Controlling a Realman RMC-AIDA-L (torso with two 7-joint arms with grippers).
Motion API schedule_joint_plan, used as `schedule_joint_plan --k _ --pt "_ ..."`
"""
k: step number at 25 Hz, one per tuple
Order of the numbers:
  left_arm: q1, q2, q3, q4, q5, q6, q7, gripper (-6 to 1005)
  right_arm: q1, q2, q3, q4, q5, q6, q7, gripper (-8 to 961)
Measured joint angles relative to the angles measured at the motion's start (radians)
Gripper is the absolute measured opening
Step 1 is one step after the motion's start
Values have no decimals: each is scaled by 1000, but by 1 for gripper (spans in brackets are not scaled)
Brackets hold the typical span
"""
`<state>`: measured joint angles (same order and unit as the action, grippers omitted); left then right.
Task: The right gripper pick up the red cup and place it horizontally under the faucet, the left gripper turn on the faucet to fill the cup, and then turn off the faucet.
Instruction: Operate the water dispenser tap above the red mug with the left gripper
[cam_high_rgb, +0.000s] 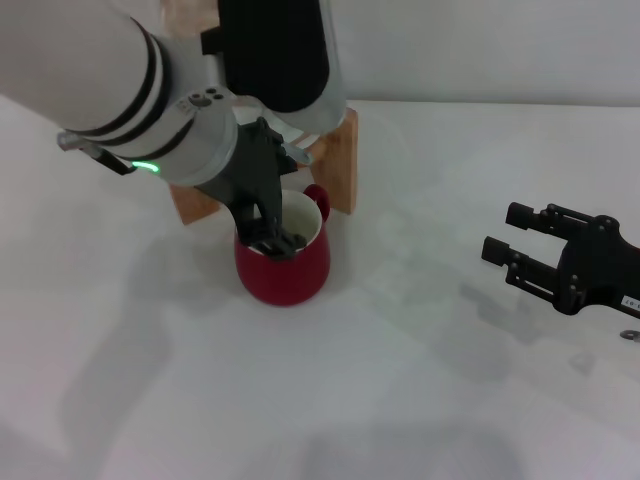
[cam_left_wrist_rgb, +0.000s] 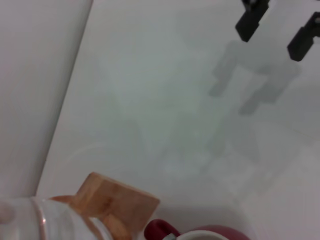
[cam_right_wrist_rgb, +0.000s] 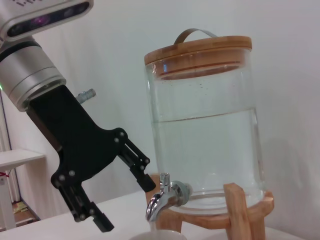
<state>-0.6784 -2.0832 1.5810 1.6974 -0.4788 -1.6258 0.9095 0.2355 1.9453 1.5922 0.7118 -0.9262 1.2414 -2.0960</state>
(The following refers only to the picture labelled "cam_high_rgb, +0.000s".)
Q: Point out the wooden dispenser stand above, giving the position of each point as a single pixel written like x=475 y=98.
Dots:
x=340 y=165

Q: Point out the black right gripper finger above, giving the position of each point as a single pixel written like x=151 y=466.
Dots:
x=521 y=216
x=496 y=252

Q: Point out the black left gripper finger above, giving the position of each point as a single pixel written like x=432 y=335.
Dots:
x=275 y=220
x=247 y=227

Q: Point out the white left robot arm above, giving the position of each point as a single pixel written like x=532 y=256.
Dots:
x=100 y=75

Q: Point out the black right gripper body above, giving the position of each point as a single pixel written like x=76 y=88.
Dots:
x=595 y=270

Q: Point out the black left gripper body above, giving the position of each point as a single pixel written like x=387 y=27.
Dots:
x=245 y=165

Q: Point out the red ceramic cup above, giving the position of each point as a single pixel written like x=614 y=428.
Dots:
x=285 y=280

